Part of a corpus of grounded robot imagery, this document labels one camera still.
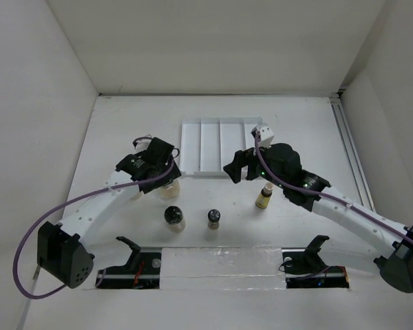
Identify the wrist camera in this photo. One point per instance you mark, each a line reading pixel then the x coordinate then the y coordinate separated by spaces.
pixel 141 142
pixel 265 135

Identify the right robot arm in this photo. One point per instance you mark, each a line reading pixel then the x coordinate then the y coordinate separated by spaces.
pixel 392 240

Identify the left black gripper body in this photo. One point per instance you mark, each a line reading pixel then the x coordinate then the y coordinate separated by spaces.
pixel 172 175

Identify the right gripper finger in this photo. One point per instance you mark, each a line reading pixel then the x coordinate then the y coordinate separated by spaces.
pixel 254 168
pixel 241 159

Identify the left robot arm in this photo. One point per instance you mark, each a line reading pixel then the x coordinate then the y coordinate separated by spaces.
pixel 63 248

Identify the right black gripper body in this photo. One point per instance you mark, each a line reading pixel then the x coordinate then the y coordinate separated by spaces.
pixel 264 155

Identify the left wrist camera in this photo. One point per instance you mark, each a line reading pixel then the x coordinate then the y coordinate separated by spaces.
pixel 141 142

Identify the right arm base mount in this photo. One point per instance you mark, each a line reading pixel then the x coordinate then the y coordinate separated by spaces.
pixel 304 269

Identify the yellow liquid bottle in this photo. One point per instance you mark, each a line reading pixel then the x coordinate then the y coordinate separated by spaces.
pixel 264 197

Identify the black cap spice bottle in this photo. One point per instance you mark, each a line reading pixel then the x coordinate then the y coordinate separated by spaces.
pixel 174 218

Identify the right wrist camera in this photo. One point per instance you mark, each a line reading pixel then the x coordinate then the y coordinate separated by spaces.
pixel 265 135

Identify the white divided tray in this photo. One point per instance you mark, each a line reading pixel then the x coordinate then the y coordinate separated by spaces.
pixel 208 144

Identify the wide glass jar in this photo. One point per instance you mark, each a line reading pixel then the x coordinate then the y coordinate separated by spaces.
pixel 169 191

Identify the small black cap bottle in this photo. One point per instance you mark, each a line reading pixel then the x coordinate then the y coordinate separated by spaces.
pixel 213 217

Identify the cream cap spice bottle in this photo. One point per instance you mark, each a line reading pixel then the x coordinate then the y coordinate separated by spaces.
pixel 138 195

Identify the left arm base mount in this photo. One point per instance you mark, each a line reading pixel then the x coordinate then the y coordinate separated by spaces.
pixel 140 271

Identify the aluminium rail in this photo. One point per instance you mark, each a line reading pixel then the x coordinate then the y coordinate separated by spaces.
pixel 351 152

